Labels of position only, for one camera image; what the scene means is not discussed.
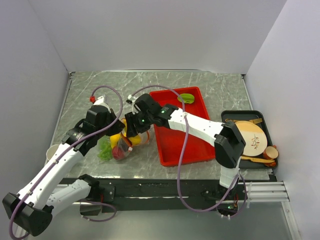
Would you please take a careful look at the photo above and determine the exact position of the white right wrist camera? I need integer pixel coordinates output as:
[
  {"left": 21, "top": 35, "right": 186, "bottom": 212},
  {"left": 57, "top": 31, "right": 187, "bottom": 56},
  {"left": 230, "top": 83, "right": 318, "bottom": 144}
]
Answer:
[{"left": 126, "top": 94, "right": 137, "bottom": 105}]

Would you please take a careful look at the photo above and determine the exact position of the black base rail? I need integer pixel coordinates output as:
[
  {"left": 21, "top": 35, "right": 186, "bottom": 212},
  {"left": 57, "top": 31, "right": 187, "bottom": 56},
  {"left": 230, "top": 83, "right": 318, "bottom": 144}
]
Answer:
[{"left": 69, "top": 177, "right": 278, "bottom": 213}]

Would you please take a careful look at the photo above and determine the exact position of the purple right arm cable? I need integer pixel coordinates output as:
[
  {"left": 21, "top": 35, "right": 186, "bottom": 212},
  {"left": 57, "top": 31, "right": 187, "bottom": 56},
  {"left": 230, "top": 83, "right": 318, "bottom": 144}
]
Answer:
[{"left": 129, "top": 84, "right": 248, "bottom": 218}]

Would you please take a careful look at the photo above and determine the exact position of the yellow pear toy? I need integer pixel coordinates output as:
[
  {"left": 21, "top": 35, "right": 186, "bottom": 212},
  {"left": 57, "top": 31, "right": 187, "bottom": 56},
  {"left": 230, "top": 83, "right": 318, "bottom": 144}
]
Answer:
[{"left": 109, "top": 133, "right": 121, "bottom": 149}]

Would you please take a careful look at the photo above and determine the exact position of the green ridged fruit toy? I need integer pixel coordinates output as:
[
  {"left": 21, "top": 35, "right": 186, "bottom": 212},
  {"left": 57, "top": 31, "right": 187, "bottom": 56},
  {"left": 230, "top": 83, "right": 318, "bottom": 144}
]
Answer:
[{"left": 177, "top": 93, "right": 195, "bottom": 104}]

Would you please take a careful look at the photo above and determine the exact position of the yellow corn toy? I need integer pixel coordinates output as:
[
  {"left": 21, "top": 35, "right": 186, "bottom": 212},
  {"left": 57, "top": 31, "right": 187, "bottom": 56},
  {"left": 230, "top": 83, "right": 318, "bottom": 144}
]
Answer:
[{"left": 121, "top": 118, "right": 127, "bottom": 138}]

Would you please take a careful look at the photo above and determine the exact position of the brown small cup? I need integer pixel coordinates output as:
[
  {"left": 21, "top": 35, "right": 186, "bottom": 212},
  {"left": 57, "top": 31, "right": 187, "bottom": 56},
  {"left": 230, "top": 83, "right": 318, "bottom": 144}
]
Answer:
[{"left": 262, "top": 146, "right": 279, "bottom": 160}]

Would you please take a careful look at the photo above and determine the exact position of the beige decorated plate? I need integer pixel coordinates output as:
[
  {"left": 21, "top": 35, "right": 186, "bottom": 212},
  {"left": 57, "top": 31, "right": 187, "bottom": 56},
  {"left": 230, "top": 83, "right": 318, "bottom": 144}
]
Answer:
[{"left": 235, "top": 121, "right": 268, "bottom": 157}]

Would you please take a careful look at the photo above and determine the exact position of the aluminium extrusion rail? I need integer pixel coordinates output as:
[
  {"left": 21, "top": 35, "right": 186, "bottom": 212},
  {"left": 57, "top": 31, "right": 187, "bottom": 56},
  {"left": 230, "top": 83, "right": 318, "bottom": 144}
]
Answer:
[{"left": 214, "top": 181, "right": 291, "bottom": 204}]

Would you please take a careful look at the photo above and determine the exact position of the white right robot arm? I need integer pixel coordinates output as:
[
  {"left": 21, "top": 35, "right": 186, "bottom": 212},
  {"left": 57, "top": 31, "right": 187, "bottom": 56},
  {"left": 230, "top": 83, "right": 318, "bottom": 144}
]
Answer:
[{"left": 125, "top": 93, "right": 246, "bottom": 199}]

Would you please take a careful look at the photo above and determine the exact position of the red plastic bin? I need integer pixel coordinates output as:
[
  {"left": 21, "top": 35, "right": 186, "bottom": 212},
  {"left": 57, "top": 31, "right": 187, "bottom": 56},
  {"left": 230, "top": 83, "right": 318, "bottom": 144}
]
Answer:
[{"left": 150, "top": 86, "right": 215, "bottom": 167}]

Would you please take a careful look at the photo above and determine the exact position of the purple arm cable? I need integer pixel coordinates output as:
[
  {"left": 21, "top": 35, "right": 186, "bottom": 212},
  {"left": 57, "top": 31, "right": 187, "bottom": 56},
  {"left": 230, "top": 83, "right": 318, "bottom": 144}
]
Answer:
[
  {"left": 8, "top": 85, "right": 124, "bottom": 238},
  {"left": 129, "top": 84, "right": 248, "bottom": 218}
]

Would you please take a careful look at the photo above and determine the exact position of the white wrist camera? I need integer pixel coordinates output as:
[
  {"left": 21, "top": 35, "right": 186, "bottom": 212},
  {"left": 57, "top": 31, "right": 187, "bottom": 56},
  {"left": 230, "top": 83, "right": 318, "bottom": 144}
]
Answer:
[
  {"left": 92, "top": 94, "right": 110, "bottom": 109},
  {"left": 126, "top": 94, "right": 137, "bottom": 105}
]

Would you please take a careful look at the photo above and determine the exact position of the red strawberry toy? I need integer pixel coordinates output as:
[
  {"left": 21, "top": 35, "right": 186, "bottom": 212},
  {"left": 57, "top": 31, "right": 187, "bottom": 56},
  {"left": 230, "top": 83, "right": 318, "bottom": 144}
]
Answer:
[{"left": 112, "top": 146, "right": 126, "bottom": 160}]

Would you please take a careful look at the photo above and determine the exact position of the green lettuce toy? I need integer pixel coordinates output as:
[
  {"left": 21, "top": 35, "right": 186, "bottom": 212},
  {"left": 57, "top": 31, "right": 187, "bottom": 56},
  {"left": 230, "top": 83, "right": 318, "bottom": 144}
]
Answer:
[{"left": 97, "top": 137, "right": 113, "bottom": 161}]

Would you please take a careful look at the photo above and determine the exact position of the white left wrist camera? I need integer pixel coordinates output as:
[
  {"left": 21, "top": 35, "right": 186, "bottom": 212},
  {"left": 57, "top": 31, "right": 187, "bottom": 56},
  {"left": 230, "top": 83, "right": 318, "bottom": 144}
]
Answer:
[{"left": 92, "top": 94, "right": 110, "bottom": 109}]

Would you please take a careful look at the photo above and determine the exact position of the golden fork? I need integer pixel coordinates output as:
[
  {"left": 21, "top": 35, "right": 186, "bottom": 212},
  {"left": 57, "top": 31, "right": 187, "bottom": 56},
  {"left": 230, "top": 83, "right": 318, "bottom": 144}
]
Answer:
[{"left": 248, "top": 118, "right": 263, "bottom": 124}]

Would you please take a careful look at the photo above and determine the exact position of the black tray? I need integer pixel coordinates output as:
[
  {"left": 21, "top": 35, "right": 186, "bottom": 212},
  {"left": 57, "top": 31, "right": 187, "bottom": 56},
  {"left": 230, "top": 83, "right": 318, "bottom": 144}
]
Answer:
[{"left": 221, "top": 110, "right": 278, "bottom": 170}]

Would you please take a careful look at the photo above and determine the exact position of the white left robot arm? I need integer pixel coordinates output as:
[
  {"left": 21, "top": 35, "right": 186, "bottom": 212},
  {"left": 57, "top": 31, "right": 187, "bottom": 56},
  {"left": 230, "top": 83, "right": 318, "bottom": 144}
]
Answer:
[{"left": 2, "top": 104, "right": 125, "bottom": 240}]

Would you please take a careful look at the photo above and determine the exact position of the golden spoon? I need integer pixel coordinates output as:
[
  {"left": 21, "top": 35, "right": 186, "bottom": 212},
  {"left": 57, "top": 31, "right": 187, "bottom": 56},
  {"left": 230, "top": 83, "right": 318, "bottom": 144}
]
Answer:
[{"left": 224, "top": 118, "right": 237, "bottom": 123}]

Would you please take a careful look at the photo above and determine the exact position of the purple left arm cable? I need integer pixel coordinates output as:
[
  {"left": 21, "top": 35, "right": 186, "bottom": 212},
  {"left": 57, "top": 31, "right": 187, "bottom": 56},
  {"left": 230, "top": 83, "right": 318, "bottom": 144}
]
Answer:
[{"left": 8, "top": 85, "right": 124, "bottom": 238}]

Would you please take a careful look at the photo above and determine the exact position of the yellow lemon toy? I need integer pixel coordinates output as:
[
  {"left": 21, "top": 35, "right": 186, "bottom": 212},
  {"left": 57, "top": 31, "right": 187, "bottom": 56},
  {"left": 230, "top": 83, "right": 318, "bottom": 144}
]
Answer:
[{"left": 128, "top": 135, "right": 141, "bottom": 146}]

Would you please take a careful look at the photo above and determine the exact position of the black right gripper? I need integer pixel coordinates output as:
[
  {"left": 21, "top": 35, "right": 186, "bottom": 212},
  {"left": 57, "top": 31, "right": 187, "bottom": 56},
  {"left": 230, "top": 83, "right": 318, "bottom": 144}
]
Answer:
[{"left": 124, "top": 109, "right": 153, "bottom": 138}]

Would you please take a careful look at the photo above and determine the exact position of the clear zip bag orange zipper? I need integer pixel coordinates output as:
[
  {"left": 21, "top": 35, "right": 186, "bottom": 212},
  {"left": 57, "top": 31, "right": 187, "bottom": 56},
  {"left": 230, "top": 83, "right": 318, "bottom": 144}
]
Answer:
[{"left": 100, "top": 131, "right": 150, "bottom": 162}]

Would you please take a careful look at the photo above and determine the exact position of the dark green mug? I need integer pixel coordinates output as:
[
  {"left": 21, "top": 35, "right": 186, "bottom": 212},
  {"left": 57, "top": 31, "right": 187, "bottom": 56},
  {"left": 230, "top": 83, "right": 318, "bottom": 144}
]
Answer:
[{"left": 46, "top": 144, "right": 59, "bottom": 161}]

